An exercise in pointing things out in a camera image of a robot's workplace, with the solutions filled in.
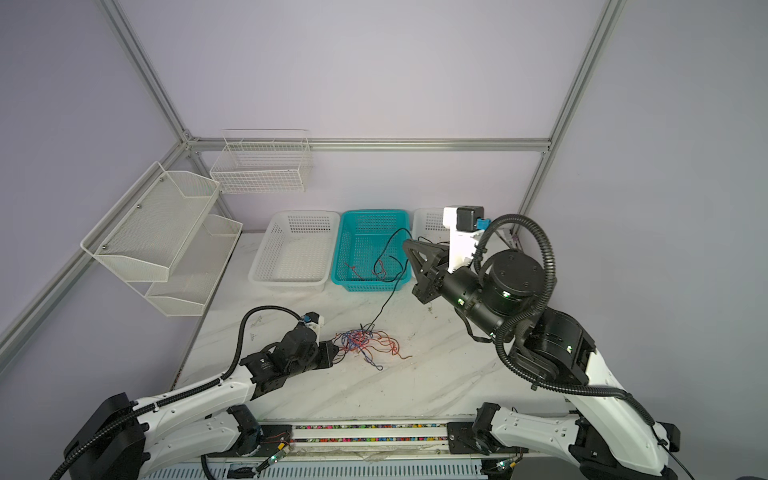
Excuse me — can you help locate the aluminium frame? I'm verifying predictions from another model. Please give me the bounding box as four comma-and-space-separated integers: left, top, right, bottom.
1, 1, 626, 378

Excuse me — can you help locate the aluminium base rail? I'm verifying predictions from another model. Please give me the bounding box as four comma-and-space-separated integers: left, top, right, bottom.
119, 415, 625, 480

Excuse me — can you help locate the left white plastic basket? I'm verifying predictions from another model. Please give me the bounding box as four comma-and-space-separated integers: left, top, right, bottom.
248, 210, 340, 291

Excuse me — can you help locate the right white plastic basket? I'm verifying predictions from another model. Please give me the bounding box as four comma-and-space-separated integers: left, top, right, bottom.
410, 208, 511, 247

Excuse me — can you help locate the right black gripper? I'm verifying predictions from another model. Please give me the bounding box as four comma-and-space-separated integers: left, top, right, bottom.
395, 234, 502, 338

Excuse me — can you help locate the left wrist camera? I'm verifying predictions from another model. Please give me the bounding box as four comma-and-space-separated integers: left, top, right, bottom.
302, 312, 325, 337

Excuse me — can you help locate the teal plastic basket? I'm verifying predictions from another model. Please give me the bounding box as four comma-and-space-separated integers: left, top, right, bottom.
330, 209, 411, 293

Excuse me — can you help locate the red brown cable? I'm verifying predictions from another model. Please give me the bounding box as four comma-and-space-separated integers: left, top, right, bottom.
343, 260, 388, 282

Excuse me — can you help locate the white plastic basket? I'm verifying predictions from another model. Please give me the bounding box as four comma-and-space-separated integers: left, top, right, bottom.
410, 208, 511, 247
248, 210, 340, 291

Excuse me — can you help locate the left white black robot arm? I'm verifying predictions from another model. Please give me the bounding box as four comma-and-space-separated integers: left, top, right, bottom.
51, 309, 338, 479

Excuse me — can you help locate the white wire wall basket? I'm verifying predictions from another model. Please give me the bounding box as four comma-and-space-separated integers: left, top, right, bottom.
210, 129, 313, 194

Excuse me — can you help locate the upper white mesh shelf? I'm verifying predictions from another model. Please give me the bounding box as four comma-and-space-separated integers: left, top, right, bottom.
80, 162, 220, 283

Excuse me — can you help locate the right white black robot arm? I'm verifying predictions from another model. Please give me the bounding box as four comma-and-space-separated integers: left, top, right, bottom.
402, 207, 685, 479

